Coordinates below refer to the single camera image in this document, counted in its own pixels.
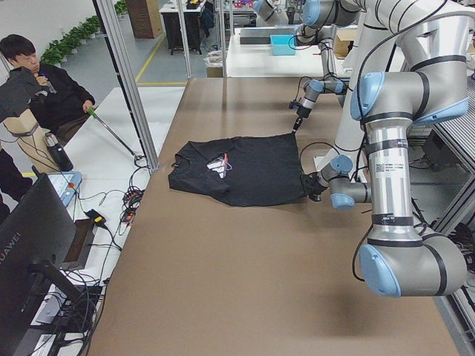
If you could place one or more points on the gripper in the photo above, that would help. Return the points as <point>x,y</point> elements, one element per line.
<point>300,112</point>
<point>312,183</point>

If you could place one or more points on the black printed t-shirt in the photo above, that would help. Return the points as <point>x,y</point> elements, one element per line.
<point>241,171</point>

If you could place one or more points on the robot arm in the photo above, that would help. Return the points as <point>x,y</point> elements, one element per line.
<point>399,259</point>
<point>320,20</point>

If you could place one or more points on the blue plastic bin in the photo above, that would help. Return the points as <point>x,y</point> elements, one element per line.
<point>283,45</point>

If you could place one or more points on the cardboard box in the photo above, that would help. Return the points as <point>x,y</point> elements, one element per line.
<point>344,42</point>

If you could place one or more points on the grey orange usb hub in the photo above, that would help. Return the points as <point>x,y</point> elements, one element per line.
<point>127,217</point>
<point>132,196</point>

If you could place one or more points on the reacher grabber tool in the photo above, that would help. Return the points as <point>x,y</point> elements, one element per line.
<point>136,157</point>

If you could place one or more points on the black yellow-labelled power adapter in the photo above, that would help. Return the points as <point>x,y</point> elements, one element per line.
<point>98,218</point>

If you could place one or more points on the seated person in black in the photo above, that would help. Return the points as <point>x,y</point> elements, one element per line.
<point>67,105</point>

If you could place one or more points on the black thermos bottle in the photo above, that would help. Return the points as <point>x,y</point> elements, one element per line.
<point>58,153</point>

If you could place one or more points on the teach pendant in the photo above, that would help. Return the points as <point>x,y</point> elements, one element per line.
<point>66,184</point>

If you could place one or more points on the black Huawei monitor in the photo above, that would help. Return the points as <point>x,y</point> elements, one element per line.
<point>35,239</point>

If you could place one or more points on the aluminium frame post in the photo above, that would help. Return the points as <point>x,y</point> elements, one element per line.
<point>109,24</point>

